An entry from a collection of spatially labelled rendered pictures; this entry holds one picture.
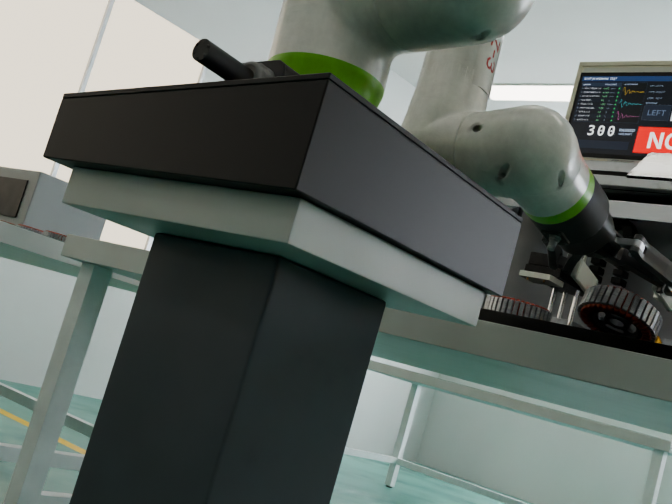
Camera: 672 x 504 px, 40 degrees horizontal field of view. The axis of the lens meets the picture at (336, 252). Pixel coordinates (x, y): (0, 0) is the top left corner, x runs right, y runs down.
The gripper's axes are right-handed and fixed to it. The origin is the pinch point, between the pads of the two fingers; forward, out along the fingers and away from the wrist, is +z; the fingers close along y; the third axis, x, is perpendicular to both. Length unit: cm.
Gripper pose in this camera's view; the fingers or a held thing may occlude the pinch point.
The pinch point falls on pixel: (627, 290)
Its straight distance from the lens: 136.6
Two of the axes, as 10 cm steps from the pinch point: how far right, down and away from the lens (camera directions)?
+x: 4.1, -8.6, 2.9
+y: 7.3, 1.3, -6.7
